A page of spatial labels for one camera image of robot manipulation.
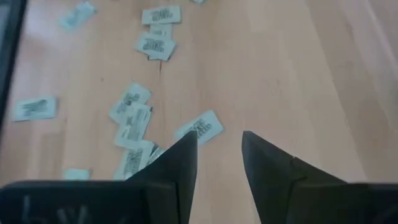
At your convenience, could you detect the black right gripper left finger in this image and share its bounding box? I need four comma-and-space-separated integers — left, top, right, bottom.
0, 129, 199, 224

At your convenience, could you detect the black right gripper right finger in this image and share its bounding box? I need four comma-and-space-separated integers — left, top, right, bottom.
241, 129, 398, 224

